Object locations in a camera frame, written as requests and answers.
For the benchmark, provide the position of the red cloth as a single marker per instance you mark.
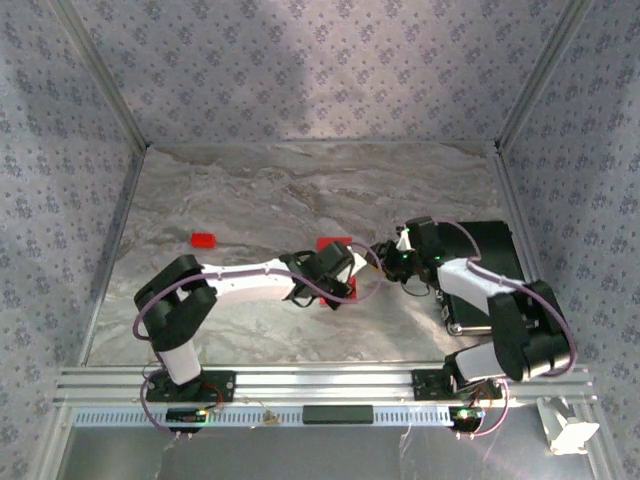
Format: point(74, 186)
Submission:
point(327, 245)

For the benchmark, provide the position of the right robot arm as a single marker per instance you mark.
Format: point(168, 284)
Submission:
point(465, 280)

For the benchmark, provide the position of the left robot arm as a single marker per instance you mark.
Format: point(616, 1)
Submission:
point(240, 280)

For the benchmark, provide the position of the black ribbed hard case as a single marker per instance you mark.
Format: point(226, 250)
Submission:
point(490, 240)

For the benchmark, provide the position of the small red box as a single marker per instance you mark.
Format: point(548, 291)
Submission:
point(203, 240)

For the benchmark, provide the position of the black bar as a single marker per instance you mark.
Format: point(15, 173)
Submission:
point(337, 415)

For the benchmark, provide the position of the small beige connector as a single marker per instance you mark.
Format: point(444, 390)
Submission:
point(271, 418)

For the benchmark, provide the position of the right controller board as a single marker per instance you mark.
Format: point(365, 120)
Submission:
point(467, 415)

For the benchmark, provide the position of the controller board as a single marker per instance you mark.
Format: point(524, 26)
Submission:
point(467, 415)
point(185, 416)

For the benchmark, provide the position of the left controller board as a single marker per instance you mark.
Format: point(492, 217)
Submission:
point(185, 416)

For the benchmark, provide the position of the aluminium side rail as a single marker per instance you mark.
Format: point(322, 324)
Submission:
point(115, 240)
point(520, 225)

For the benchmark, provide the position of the aluminium front rail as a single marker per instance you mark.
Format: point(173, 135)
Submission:
point(325, 385)

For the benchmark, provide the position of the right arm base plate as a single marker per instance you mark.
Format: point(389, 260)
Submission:
point(425, 385)

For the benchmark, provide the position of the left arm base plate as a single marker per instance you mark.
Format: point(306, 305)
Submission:
point(220, 387)

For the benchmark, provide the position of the aluminium frame post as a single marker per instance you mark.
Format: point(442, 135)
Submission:
point(100, 75)
point(545, 75)

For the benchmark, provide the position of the white plastic bracket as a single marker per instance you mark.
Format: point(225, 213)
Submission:
point(570, 432)

